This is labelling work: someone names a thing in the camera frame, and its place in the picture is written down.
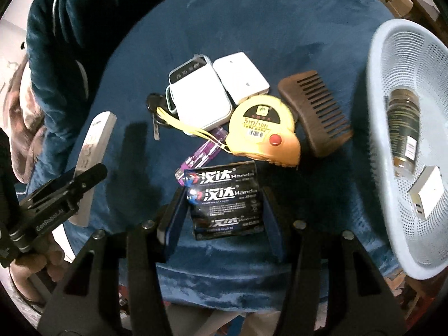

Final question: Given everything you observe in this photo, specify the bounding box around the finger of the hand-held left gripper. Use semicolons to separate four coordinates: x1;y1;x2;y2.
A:
17;164;108;218

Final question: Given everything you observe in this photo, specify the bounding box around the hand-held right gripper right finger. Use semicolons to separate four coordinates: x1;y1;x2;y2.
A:
261;185;410;336

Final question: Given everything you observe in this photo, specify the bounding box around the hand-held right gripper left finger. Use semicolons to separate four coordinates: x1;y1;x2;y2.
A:
35;186;191;336

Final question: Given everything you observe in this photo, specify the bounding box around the black battery pack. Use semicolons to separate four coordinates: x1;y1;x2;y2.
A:
184;160;265;241

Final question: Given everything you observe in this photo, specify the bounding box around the purple screwdriver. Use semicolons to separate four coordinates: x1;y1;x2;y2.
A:
174;126;230;187

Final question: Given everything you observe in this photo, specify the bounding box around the yellow tape measure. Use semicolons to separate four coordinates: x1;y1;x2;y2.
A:
157;94;302;169

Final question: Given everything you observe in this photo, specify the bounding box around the black round disc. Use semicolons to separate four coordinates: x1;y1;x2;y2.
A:
146;93;172;141

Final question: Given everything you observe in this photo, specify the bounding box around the light blue plastic basket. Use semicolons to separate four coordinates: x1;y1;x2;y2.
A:
364;18;448;281

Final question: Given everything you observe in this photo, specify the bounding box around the person's left hand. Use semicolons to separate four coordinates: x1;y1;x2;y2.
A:
9;231;67;303

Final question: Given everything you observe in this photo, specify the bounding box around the white remote control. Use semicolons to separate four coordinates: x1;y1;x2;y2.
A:
68;111;117;227

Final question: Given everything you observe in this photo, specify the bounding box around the brown plush cloth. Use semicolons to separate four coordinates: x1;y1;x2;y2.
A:
6;52;48;184

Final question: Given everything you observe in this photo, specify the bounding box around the brown wooden comb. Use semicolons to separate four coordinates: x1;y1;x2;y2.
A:
277;71;354;158

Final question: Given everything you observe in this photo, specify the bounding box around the white square box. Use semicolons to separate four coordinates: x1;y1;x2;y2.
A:
213;52;271;106

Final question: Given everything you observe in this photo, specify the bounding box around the bunched blue blanket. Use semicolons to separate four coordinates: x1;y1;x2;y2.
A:
26;0;197;183

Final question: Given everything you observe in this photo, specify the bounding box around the white charger plug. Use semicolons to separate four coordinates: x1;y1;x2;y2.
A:
408;165;444;220

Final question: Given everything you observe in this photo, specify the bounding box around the dark amber bottle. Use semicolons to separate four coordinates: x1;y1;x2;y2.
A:
385;87;421;179

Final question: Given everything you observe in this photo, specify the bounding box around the blue plush cover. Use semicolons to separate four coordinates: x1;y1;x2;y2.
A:
65;0;414;314

